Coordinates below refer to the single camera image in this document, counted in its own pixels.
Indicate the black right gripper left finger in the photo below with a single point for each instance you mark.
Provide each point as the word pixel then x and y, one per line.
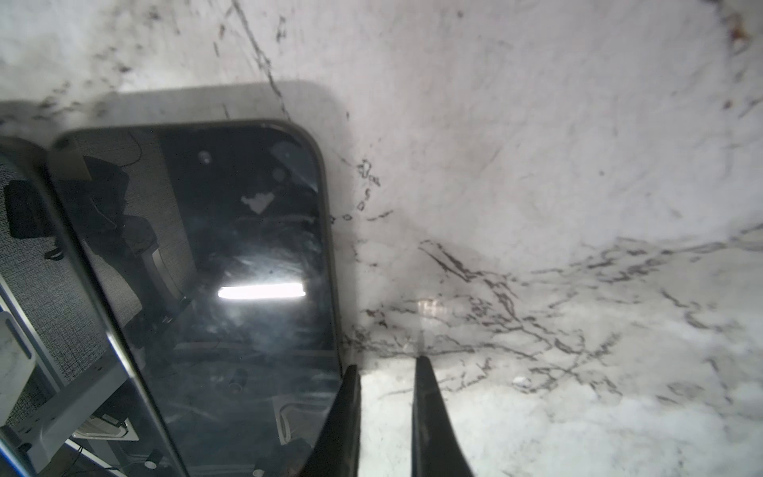
pixel 337 449

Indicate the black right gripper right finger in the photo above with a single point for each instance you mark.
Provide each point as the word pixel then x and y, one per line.
pixel 434 447

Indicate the black phone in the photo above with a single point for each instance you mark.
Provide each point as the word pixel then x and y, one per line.
pixel 211 245
pixel 85 297

